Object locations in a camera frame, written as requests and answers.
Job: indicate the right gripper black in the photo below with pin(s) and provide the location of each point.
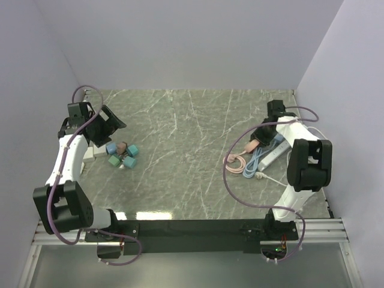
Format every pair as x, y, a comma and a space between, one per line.
258, 135

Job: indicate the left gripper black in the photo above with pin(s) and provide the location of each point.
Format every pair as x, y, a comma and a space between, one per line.
111, 125

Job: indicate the blue long power strip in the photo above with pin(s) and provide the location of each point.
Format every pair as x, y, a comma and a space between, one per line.
277, 140

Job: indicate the pink round power strip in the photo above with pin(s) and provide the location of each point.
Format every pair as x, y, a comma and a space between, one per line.
251, 146

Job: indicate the white power strip coloured sockets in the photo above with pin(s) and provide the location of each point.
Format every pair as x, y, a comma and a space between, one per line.
273, 155

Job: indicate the blue plug adapter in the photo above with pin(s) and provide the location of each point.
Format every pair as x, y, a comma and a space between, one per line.
111, 148

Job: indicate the pink brown charger plug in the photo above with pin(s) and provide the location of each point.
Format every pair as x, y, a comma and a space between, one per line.
121, 148

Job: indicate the white square charger plug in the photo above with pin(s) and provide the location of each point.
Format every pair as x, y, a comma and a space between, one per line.
94, 152

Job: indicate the green plug adapter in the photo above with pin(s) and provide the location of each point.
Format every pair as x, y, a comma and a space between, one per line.
115, 160

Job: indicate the green charger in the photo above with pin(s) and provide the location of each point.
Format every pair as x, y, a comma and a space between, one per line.
129, 162

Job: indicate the teal dual USB charger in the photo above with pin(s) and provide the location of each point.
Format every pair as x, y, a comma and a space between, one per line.
132, 150

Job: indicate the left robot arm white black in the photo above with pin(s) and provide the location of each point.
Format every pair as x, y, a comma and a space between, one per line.
61, 203

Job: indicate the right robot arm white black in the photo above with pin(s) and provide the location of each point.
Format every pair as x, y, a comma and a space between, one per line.
308, 170

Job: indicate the black base bar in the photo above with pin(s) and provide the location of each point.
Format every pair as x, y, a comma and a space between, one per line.
182, 236

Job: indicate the aluminium rail frame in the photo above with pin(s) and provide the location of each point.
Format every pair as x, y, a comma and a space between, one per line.
317, 231

